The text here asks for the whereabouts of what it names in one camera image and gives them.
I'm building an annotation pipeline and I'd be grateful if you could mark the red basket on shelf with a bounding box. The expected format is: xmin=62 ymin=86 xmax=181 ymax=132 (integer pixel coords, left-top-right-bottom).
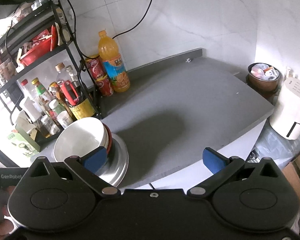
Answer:
xmin=19 ymin=25 xmax=59 ymax=66

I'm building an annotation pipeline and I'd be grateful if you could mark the large white plate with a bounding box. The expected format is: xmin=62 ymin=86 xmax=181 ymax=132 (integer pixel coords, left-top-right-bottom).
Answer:
xmin=96 ymin=134 xmax=129 ymax=187

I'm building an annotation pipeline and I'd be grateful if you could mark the person's left hand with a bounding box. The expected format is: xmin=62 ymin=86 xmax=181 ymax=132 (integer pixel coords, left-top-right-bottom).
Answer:
xmin=0 ymin=186 xmax=17 ymax=240

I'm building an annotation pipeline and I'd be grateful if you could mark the black power cable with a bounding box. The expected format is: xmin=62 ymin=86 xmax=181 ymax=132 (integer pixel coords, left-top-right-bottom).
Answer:
xmin=112 ymin=0 xmax=154 ymax=40

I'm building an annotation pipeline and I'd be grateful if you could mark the dark soy sauce bottle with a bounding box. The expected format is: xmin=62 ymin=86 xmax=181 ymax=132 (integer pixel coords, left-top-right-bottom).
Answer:
xmin=55 ymin=62 xmax=96 ymax=120

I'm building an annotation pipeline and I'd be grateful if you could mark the brown pot with bags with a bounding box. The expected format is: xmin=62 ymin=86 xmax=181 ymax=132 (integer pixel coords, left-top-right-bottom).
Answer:
xmin=246 ymin=63 xmax=281 ymax=98

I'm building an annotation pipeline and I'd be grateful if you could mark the speckled white bowl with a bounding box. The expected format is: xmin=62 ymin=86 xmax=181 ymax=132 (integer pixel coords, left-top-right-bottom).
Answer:
xmin=100 ymin=128 xmax=107 ymax=149

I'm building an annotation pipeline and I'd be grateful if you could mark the white ceramic bowl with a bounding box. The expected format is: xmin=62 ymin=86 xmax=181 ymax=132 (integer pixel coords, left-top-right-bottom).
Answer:
xmin=53 ymin=117 xmax=104 ymax=161

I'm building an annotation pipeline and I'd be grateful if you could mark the black metal kitchen rack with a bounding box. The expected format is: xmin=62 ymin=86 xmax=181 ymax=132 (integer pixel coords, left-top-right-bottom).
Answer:
xmin=0 ymin=0 xmax=103 ymax=145

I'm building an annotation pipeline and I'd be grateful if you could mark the red rimmed bowl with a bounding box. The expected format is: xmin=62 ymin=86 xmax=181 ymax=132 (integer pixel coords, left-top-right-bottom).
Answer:
xmin=103 ymin=124 xmax=113 ymax=154

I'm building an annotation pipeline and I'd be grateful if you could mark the white air fryer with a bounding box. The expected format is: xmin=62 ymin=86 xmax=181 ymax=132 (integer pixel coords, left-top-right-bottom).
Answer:
xmin=270 ymin=77 xmax=300 ymax=140

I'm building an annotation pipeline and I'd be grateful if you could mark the green box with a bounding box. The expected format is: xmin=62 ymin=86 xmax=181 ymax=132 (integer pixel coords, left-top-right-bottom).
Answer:
xmin=7 ymin=124 xmax=41 ymax=157

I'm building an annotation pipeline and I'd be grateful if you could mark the orange juice bottle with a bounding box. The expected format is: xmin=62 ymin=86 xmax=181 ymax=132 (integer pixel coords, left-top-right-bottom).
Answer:
xmin=98 ymin=30 xmax=130 ymax=93

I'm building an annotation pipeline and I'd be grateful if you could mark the small spice jar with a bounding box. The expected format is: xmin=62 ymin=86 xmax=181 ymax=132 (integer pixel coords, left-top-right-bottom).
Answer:
xmin=41 ymin=115 xmax=60 ymax=135

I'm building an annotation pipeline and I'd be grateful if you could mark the white labelled jar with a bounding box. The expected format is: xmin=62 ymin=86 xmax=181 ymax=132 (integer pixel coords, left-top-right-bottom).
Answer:
xmin=49 ymin=99 xmax=73 ymax=129

